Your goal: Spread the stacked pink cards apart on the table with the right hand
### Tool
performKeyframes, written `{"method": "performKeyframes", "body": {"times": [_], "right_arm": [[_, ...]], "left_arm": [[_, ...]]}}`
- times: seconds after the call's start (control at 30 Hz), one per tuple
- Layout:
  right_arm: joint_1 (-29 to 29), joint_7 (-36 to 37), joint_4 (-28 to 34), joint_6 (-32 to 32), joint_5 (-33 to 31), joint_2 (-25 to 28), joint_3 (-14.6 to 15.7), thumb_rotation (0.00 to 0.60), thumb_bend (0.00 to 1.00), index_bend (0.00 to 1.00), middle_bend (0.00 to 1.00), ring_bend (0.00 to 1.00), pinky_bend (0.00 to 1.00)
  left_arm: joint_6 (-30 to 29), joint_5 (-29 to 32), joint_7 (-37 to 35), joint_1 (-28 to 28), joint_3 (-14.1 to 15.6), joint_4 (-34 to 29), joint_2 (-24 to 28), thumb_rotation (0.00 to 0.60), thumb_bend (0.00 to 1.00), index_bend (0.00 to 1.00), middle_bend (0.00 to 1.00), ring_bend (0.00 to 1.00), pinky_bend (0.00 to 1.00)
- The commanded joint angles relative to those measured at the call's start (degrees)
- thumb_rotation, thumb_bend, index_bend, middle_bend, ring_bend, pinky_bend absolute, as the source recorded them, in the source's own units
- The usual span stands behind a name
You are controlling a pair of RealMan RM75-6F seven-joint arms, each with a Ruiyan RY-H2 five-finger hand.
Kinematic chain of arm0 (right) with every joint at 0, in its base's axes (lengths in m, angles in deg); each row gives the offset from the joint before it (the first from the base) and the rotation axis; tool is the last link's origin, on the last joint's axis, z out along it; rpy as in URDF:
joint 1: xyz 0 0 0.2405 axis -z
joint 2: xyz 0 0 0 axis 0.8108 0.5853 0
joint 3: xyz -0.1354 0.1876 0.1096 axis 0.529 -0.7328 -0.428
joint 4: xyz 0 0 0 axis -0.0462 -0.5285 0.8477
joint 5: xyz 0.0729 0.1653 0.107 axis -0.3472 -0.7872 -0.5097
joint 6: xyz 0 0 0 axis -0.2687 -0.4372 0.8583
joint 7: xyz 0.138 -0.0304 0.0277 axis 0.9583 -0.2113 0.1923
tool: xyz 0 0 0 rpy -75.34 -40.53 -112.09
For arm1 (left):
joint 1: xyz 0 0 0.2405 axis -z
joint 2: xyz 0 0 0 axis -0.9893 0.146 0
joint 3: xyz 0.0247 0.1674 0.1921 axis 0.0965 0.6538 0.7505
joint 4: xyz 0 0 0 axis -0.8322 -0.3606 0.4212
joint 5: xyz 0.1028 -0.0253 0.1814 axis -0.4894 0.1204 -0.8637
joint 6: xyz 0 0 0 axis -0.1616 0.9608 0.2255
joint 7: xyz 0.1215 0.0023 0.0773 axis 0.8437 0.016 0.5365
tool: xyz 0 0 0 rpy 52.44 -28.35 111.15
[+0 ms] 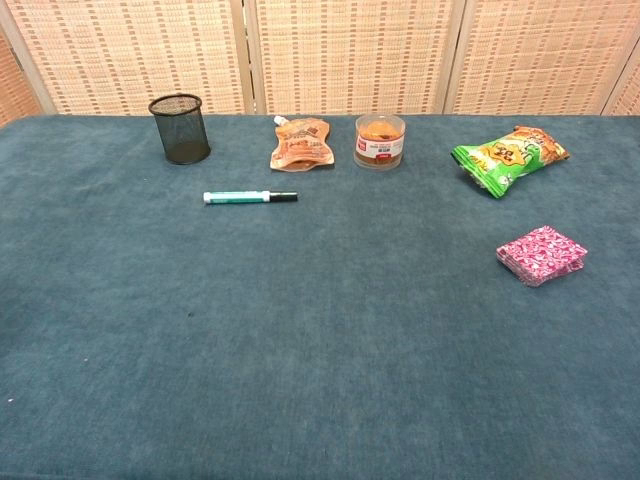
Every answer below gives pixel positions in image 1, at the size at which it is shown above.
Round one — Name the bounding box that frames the pink patterned packet stack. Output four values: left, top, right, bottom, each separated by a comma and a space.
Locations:
495, 224, 589, 289

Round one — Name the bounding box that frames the teal tablecloth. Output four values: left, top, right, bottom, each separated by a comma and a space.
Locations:
0, 113, 640, 480

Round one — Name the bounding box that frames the green white marker pen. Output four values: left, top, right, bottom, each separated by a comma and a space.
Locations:
202, 189, 300, 206

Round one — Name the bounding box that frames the orange spout pouch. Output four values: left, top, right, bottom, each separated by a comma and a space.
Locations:
269, 115, 336, 172

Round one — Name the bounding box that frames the clear plastic snack jar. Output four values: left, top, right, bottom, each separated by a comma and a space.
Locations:
353, 113, 406, 171

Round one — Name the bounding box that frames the black mesh pen holder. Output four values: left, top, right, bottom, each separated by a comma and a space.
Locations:
147, 93, 212, 166

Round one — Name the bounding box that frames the woven bamboo screen panel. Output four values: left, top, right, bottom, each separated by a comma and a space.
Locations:
443, 0, 640, 117
243, 0, 466, 116
602, 59, 640, 117
0, 24, 44, 129
0, 0, 254, 117

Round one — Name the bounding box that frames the green orange snack bag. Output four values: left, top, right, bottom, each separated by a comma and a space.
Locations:
450, 124, 571, 200

